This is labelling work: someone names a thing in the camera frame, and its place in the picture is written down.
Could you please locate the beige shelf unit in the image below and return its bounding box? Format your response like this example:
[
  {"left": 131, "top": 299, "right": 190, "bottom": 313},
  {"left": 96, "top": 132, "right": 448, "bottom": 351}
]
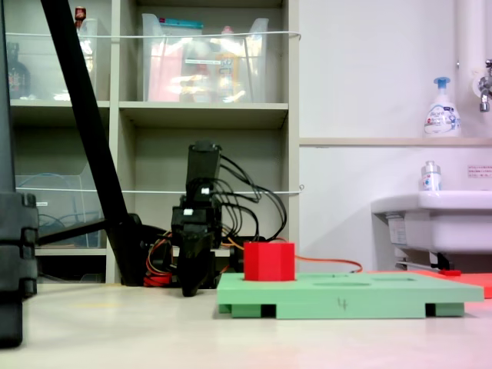
[{"left": 0, "top": 0, "right": 301, "bottom": 285}]

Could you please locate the black tripod brace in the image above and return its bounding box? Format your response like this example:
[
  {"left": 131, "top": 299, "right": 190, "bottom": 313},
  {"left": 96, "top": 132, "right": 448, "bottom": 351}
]
[{"left": 36, "top": 218, "right": 111, "bottom": 247}]

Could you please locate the green shape-sorting board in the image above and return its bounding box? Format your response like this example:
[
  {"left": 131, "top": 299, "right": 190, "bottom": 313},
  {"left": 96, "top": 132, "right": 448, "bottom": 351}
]
[{"left": 216, "top": 271, "right": 485, "bottom": 321}]

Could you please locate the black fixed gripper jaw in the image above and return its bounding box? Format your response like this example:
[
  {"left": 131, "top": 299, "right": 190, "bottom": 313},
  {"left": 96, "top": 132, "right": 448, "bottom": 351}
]
[{"left": 178, "top": 232, "right": 204, "bottom": 298}]

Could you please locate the white shelf guard wire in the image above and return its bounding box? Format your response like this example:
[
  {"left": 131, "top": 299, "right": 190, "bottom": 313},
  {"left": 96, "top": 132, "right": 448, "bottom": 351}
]
[
  {"left": 15, "top": 184, "right": 305, "bottom": 195},
  {"left": 5, "top": 31, "right": 302, "bottom": 40}
]

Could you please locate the black movable gripper jaw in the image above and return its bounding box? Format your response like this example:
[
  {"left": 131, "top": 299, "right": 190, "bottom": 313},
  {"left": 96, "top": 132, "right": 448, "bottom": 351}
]
[{"left": 201, "top": 248, "right": 217, "bottom": 291}]

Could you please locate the clear plastic storage bin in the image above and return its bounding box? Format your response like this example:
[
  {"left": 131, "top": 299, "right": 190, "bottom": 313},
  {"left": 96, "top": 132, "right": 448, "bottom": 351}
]
[
  {"left": 141, "top": 13, "right": 270, "bottom": 104},
  {"left": 15, "top": 173, "right": 108, "bottom": 250},
  {"left": 5, "top": 17, "right": 100, "bottom": 102}
]

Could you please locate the white ceramic sink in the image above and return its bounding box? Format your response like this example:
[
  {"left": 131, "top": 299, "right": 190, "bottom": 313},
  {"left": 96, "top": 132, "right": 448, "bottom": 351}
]
[{"left": 371, "top": 190, "right": 492, "bottom": 255}]

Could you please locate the black forearm cable loop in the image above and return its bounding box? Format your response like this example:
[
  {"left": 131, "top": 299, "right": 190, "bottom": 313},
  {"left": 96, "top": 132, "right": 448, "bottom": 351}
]
[{"left": 218, "top": 155, "right": 288, "bottom": 245}]

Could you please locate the teal-topped package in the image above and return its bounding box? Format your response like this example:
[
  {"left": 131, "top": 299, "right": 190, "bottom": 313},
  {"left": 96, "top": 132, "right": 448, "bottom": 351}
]
[{"left": 158, "top": 17, "right": 204, "bottom": 31}]

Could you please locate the small clear sanitizer bottle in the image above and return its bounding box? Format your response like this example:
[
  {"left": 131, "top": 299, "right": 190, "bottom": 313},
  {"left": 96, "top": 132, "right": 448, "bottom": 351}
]
[{"left": 420, "top": 160, "right": 443, "bottom": 192}]

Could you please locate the dark glass bottle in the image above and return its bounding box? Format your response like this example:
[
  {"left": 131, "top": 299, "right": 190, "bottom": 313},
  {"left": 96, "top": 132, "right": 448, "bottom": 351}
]
[{"left": 5, "top": 42, "right": 32, "bottom": 101}]

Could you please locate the pink flat package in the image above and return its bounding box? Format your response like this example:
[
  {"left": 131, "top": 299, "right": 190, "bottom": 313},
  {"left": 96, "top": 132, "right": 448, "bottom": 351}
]
[{"left": 148, "top": 40, "right": 184, "bottom": 103}]

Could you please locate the white foam soap pump bottle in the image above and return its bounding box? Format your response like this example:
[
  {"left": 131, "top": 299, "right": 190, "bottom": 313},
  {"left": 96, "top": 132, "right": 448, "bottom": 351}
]
[{"left": 424, "top": 76, "right": 462, "bottom": 138}]

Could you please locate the black tripod leg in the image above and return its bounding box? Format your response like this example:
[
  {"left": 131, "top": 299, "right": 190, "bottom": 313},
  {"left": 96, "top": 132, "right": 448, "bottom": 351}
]
[
  {"left": 40, "top": 0, "right": 149, "bottom": 288},
  {"left": 0, "top": 0, "right": 40, "bottom": 350}
]

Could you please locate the red octagonal pillar block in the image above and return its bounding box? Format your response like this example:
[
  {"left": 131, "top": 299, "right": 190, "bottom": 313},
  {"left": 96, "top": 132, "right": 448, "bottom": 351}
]
[{"left": 243, "top": 241, "right": 297, "bottom": 282}]

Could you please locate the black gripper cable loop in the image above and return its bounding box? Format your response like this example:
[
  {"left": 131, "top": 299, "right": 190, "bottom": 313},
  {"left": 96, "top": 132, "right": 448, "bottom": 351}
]
[{"left": 209, "top": 194, "right": 261, "bottom": 247}]

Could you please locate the chrome wall faucet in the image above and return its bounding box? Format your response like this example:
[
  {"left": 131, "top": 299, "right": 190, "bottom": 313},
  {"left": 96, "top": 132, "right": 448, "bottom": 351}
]
[{"left": 473, "top": 58, "right": 492, "bottom": 114}]

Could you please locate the orange spray bottle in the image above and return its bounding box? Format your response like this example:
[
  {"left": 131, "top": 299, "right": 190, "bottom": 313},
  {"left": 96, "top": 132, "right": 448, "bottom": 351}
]
[{"left": 214, "top": 25, "right": 243, "bottom": 103}]

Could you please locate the thin orange wire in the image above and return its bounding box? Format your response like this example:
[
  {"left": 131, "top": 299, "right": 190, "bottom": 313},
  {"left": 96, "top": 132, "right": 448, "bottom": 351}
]
[{"left": 294, "top": 254, "right": 364, "bottom": 274}]

